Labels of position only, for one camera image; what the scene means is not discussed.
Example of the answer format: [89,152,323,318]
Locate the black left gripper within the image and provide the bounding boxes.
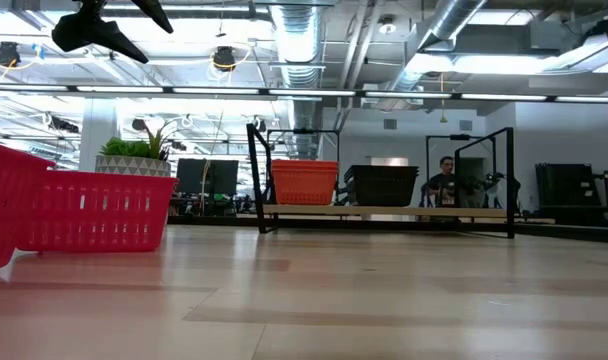
[51,0,175,65]

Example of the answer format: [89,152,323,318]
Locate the red plastic basket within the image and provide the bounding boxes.
[16,169,179,254]
[0,139,56,274]

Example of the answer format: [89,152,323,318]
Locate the orange plastic basket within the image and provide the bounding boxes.
[271,163,340,171]
[272,167,339,206]

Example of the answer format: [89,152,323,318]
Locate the black plastic basket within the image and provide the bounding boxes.
[347,171,418,207]
[344,164,419,170]
[345,167,419,174]

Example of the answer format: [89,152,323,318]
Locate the white building pillar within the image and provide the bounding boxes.
[78,97,120,174]

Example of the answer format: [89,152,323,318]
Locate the succulent in patterned white pot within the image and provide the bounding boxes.
[94,119,173,178]

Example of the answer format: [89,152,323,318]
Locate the black computer monitor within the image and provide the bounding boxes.
[209,159,240,196]
[176,158,209,196]

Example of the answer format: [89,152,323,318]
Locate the long ceiling light strip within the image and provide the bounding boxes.
[0,83,608,104]

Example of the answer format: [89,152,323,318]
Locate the person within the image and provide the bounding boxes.
[423,155,473,209]

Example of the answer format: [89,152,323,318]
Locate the black equipment rack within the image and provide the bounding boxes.
[535,162,608,226]

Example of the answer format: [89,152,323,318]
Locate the black ceiling cord reel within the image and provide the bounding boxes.
[212,45,237,72]
[0,42,21,68]

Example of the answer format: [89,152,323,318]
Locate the silver spiral air duct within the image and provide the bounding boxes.
[271,0,330,159]
[383,0,488,109]

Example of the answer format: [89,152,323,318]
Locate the black background gantry frame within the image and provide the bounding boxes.
[266,128,341,164]
[425,133,498,209]

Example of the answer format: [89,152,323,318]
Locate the black aluminium table frame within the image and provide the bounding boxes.
[166,213,608,246]

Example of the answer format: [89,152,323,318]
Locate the wooden shelf, black metal frame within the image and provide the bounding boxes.
[246,122,516,240]

